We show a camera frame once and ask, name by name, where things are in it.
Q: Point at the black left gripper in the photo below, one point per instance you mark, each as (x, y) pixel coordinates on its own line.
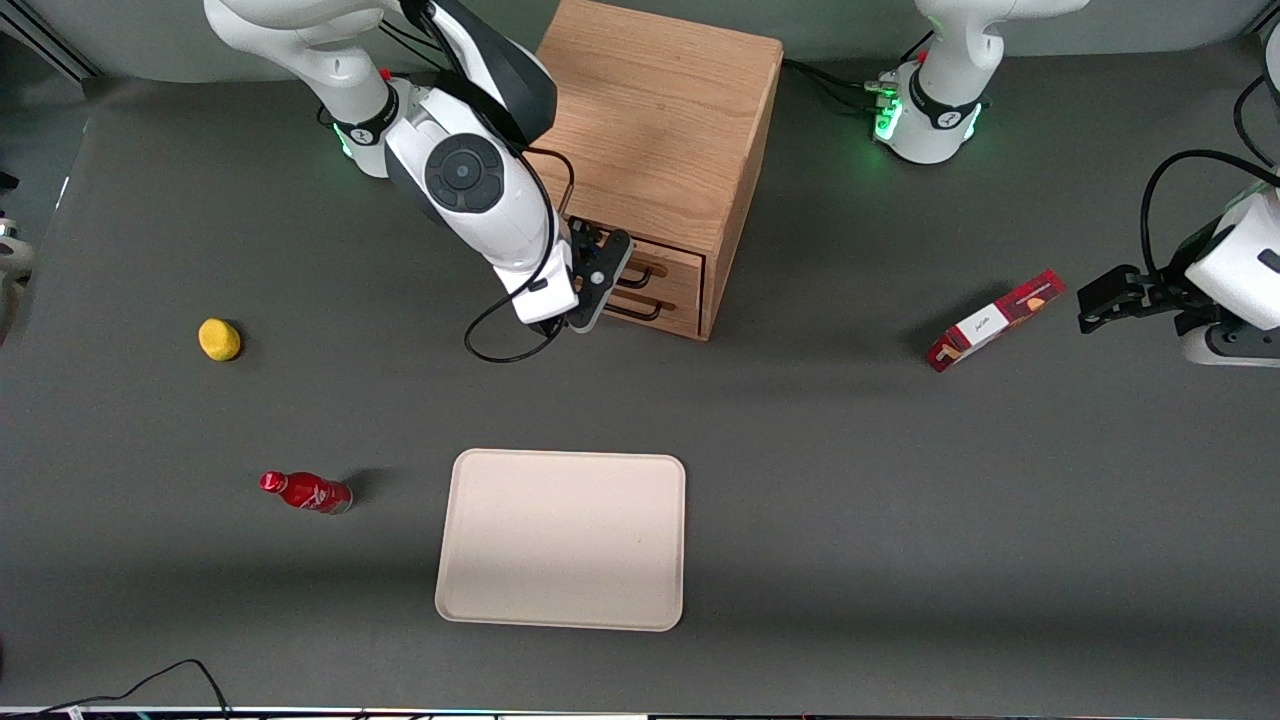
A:
(1150, 293)

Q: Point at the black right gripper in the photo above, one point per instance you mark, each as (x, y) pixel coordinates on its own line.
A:
(583, 243)

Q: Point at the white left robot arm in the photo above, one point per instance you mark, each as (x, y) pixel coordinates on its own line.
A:
(940, 130)

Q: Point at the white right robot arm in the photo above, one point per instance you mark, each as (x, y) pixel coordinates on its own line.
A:
(490, 215)

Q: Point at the wooden drawer cabinet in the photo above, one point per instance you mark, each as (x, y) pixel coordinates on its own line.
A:
(660, 110)

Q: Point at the red plaid shortbread box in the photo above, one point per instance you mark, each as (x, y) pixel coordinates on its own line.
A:
(990, 325)

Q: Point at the cream plastic tray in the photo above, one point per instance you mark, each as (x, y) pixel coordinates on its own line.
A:
(560, 545)

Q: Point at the red soda bottle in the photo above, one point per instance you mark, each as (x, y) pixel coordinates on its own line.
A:
(305, 492)

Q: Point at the yellow lemon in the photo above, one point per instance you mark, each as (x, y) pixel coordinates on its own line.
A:
(220, 340)

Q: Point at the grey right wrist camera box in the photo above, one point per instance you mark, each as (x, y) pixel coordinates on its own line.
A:
(610, 298)

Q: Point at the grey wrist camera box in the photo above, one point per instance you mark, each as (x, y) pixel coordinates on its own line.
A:
(610, 298)
(1235, 348)

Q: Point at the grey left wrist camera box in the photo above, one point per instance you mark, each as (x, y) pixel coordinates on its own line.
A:
(1235, 348)

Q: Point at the grey aluminium frame bar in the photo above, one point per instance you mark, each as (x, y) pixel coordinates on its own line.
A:
(55, 45)

